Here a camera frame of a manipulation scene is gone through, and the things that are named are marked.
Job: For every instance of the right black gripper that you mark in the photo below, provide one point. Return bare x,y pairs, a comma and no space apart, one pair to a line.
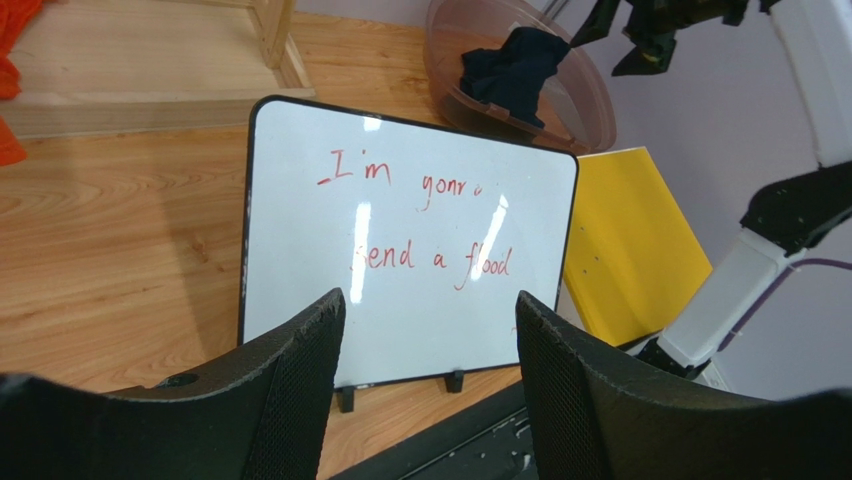
651,28

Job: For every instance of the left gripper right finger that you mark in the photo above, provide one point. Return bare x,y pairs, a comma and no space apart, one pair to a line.
598,413

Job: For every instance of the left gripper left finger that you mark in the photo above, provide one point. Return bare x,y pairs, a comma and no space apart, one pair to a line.
258,412

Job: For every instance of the navy blue t shirt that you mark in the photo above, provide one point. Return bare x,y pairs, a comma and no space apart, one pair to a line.
513,75

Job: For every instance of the orange t shirt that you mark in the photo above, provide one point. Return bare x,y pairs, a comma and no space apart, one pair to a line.
15,17

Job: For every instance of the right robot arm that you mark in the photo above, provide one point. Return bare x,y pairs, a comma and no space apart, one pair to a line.
784,219

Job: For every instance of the transparent plastic basin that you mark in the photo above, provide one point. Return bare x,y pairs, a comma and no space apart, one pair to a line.
574,104

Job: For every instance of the white dry erase board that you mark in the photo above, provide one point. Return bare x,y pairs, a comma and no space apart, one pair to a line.
429,233

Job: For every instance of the wooden clothes rack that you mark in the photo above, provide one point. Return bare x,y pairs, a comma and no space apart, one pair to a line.
99,67

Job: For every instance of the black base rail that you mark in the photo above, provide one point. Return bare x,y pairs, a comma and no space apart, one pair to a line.
488,440

